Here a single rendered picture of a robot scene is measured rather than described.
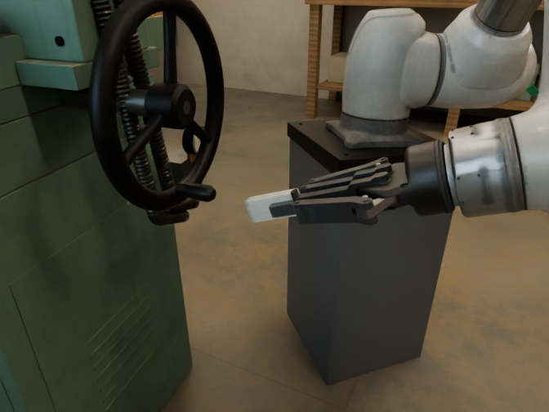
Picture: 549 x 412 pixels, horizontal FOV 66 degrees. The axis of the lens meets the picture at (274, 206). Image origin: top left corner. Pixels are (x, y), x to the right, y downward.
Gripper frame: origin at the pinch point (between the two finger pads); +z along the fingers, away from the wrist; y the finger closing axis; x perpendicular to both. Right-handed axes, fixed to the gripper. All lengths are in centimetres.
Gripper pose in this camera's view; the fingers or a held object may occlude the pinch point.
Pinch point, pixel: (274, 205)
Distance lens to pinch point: 52.1
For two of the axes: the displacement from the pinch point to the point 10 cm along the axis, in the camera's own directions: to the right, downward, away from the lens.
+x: 3.3, 8.9, 3.3
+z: -8.8, 1.5, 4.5
